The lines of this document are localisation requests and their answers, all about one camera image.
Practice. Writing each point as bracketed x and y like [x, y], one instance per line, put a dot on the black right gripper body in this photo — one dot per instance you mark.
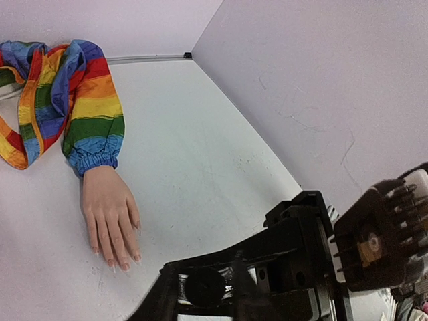
[302, 283]

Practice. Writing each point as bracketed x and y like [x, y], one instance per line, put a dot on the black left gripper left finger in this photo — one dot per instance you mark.
[161, 301]

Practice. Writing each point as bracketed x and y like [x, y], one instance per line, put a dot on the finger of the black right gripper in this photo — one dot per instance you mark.
[280, 239]

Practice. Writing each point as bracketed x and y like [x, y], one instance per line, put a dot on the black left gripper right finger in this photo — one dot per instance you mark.
[249, 302]

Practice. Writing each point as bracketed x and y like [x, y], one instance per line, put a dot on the clear nail polish bottle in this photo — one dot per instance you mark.
[226, 272]

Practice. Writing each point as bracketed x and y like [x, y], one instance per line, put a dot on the black nail polish cap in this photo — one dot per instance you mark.
[205, 287]

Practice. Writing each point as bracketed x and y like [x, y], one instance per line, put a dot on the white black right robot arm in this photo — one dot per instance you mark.
[380, 242]

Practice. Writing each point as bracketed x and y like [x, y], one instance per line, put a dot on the mannequin hand with nails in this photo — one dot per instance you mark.
[112, 217]

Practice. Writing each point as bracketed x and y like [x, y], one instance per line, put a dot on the rainbow striped jacket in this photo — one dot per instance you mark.
[68, 92]

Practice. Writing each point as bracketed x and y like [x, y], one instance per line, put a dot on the aluminium table frame rail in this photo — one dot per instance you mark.
[153, 58]

